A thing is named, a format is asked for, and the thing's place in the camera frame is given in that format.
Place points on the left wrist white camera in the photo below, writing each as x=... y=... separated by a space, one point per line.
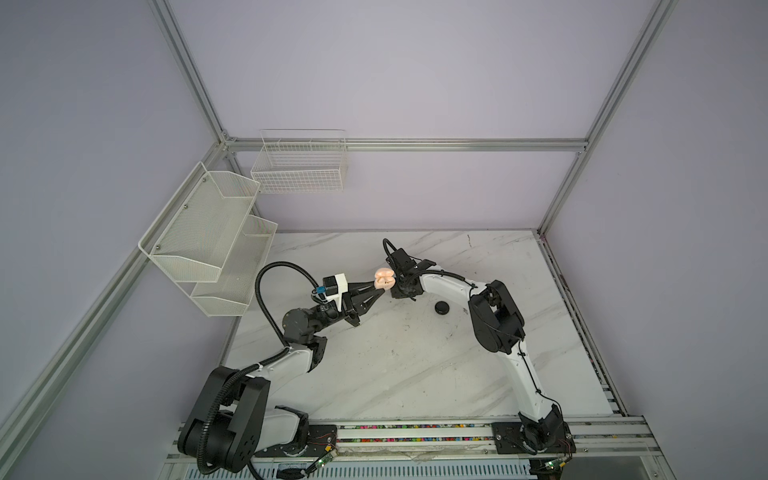
x=331 y=291

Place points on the lower white mesh shelf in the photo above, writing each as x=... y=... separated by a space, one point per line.
x=232 y=294

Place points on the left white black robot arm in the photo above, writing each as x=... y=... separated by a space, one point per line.
x=232 y=420

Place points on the upper white mesh shelf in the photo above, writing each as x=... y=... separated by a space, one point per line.
x=192 y=238

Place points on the white mesh shelf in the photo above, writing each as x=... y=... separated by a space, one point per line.
x=192 y=238
x=232 y=294

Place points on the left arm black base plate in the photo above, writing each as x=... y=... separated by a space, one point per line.
x=311 y=442

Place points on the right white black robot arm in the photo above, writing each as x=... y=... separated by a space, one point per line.
x=498 y=326

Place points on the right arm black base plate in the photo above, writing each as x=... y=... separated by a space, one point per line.
x=532 y=438

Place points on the black round earbud charging case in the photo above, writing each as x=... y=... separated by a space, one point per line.
x=442 y=308

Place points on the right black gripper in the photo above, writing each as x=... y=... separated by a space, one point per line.
x=405 y=274

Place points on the pink round charging case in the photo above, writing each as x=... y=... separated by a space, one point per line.
x=384 y=279

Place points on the aluminium front rail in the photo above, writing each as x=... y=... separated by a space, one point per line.
x=425 y=440

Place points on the white wire basket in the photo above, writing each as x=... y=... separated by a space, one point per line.
x=293 y=161

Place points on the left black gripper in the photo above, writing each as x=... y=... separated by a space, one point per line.
x=353 y=305

